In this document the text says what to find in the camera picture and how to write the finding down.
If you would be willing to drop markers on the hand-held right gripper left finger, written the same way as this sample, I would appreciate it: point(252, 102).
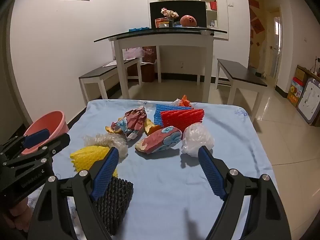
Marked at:
point(105, 175)

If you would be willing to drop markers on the grey framed drawing board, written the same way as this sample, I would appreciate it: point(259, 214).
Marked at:
point(308, 97)

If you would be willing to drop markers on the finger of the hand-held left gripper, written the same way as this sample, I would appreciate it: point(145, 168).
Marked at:
point(56, 143)
point(37, 137)

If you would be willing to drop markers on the white bench with dark top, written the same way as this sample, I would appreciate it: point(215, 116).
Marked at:
point(100, 73)
point(240, 72)

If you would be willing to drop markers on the white door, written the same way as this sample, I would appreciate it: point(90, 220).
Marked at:
point(271, 55)

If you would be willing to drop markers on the brown cardboard box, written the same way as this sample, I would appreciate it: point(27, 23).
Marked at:
point(301, 72)

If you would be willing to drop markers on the pink plastic bag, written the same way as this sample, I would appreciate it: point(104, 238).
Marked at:
point(133, 52)

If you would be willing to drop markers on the blue foam net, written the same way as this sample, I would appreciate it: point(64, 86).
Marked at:
point(160, 112)

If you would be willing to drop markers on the red gift box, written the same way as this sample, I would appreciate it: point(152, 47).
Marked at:
point(158, 21)

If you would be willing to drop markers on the black foam net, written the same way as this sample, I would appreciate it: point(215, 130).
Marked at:
point(117, 195)

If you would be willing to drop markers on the yellow foam net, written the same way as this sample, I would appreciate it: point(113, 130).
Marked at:
point(86, 156)

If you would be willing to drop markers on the light blue cloth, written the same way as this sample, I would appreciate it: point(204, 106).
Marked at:
point(162, 180)

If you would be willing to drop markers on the white plastic bag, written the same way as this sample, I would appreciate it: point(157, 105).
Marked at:
point(197, 137)

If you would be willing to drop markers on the person's left hand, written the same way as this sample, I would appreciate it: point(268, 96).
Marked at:
point(18, 211)

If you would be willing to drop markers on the blue shopping bag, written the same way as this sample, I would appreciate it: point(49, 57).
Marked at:
point(138, 29)

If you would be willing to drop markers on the orange ball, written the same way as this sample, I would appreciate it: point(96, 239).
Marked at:
point(188, 20)

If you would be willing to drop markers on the white wall outlet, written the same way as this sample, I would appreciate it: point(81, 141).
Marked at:
point(181, 63)

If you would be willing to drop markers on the black monitor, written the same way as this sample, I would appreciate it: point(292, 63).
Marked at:
point(155, 12)

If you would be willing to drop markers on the dark red paper bag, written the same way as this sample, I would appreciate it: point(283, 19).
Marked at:
point(148, 72)

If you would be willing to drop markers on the colourful printed box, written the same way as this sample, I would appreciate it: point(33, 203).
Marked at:
point(295, 91)

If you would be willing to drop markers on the red cloud-print paper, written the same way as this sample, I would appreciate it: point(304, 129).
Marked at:
point(160, 140)

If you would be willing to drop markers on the red paper wall decoration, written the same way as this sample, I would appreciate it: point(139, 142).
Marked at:
point(257, 27)
point(253, 3)

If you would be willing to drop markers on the white paper sheet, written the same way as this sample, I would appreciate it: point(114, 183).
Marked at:
point(110, 63)

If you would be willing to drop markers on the pink flower bouquet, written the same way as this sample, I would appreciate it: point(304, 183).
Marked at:
point(170, 13)

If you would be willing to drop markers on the clear bubble wrap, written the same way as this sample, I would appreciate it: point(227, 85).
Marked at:
point(110, 140)

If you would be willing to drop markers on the orange and white wrapper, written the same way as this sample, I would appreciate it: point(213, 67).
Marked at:
point(185, 101)

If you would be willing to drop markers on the red foam net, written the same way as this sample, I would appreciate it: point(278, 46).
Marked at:
point(180, 120)

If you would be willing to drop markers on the white table with glass top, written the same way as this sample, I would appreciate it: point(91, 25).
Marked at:
point(162, 38)

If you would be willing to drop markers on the colourful trash pile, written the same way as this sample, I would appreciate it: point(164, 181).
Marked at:
point(135, 117)

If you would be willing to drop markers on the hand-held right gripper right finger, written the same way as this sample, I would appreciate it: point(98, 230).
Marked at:
point(212, 177)

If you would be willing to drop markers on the small red box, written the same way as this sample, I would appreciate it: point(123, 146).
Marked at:
point(213, 5)

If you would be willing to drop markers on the pink plastic bucket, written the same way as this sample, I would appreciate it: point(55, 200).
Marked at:
point(50, 122)

